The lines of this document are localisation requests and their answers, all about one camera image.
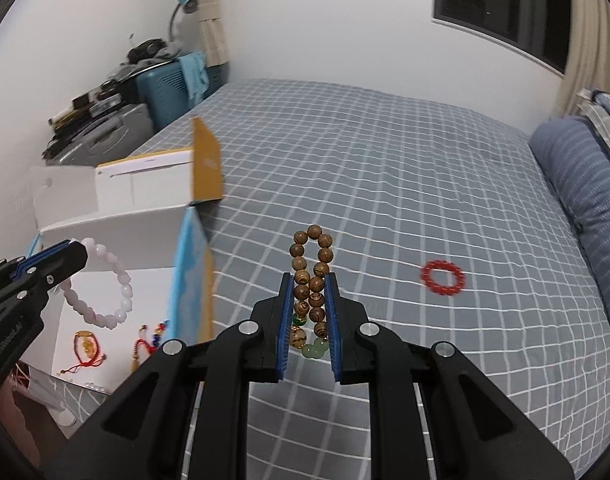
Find light blue cloth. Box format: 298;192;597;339
179;51;210;107

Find blue and yellow cardboard box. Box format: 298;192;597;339
24;117;225;397

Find red bead bracelet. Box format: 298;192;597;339
421;259;466;297

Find grey checked bed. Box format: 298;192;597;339
60;77;610;480

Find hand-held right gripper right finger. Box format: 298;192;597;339
325;274;573;480

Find dark window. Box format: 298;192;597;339
431;0;572;77

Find grey suitcase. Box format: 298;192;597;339
45;102;156;167

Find red cord bracelet gold tube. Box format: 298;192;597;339
59;331;109;376
131;325;159;374

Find person's left forearm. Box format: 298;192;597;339
0;375;42;441

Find pink bead bracelet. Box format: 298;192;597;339
60;237;134;328

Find blue desk lamp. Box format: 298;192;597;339
167;0;201;44

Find black bag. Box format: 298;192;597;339
127;37;169;64

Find teal suitcase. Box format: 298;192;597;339
136;52;231;132

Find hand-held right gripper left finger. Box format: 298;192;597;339
45;272;293;480

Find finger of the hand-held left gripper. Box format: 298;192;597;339
0;242;89;318
0;240;72;281

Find dark clutter pile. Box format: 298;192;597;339
47;76;132;132

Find folded blue striped quilt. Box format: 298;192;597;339
529;116;610;346

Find beige curtain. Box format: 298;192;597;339
172;0;232;67
555;0;610;121

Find grey checked pillow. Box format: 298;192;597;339
575;87;610;181

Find brown wooden bead bracelet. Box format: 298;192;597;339
289;224;336;361

